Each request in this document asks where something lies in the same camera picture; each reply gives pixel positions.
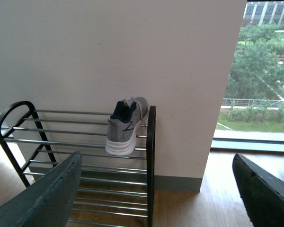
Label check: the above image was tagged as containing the black metal shoe rack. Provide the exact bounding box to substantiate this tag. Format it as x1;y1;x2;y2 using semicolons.
0;101;156;227

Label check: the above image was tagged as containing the grey knit sneaker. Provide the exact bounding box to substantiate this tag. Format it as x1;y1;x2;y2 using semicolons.
105;97;148;156

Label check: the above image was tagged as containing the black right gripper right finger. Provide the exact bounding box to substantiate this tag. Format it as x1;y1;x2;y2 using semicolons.
232;154;284;227

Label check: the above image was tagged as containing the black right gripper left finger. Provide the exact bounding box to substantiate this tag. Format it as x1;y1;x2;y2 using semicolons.
0;152;82;227

